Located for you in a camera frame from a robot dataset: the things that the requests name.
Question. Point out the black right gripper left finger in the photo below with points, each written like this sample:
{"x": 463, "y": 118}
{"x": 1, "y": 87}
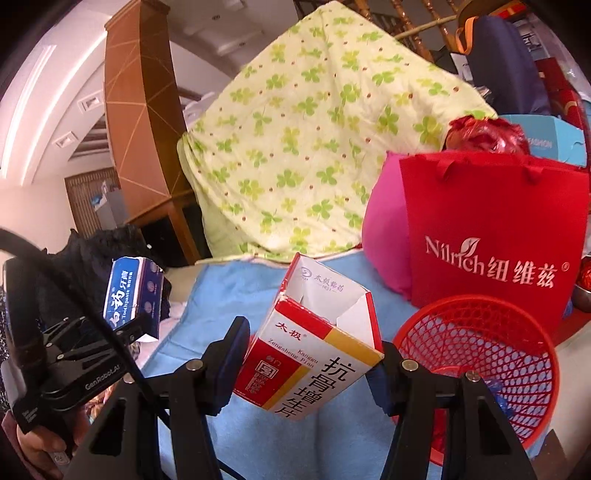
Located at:
{"x": 123, "y": 441}

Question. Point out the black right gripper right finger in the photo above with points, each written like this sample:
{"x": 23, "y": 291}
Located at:
{"x": 479, "y": 441}

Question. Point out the blue white toothpaste box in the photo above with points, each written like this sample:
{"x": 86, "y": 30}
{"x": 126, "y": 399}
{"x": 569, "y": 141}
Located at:
{"x": 134, "y": 290}

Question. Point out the red white medicine box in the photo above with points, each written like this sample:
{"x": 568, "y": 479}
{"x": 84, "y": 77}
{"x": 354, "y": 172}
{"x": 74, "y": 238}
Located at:
{"x": 320, "y": 336}

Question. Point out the person's left hand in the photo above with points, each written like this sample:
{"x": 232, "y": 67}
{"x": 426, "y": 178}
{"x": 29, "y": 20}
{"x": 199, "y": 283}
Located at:
{"x": 34, "y": 448}

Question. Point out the red plastic mesh basket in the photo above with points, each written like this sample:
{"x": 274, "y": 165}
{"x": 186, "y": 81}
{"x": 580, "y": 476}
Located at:
{"x": 500, "y": 342}

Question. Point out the black clothing pile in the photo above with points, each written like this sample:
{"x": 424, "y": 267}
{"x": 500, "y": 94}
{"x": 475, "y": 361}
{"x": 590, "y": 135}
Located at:
{"x": 87, "y": 263}

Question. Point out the blue blanket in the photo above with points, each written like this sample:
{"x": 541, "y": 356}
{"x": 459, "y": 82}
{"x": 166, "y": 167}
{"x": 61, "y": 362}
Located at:
{"x": 347, "y": 439}

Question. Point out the red Nilrich tote bag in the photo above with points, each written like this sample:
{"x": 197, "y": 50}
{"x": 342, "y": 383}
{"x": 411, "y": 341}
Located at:
{"x": 503, "y": 225}

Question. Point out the pink pillow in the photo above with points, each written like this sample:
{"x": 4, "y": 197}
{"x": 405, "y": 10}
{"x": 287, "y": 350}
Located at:
{"x": 385, "y": 230}

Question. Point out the brown wooden headboard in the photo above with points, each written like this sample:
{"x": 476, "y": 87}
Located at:
{"x": 144, "y": 121}

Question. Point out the red plastic bag in tote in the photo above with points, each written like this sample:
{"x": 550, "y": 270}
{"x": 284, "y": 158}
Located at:
{"x": 494, "y": 135}

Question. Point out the light blue cardboard box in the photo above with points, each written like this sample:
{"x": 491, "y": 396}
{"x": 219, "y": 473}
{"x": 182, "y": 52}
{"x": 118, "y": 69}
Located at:
{"x": 552, "y": 138}

